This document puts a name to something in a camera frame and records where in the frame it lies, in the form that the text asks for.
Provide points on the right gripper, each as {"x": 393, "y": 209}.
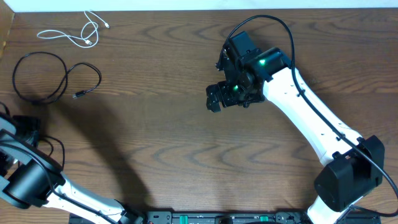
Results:
{"x": 222, "y": 87}

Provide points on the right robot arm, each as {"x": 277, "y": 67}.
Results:
{"x": 350, "y": 163}

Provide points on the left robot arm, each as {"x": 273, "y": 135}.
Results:
{"x": 30, "y": 177}

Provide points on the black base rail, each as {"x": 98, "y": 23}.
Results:
{"x": 238, "y": 218}

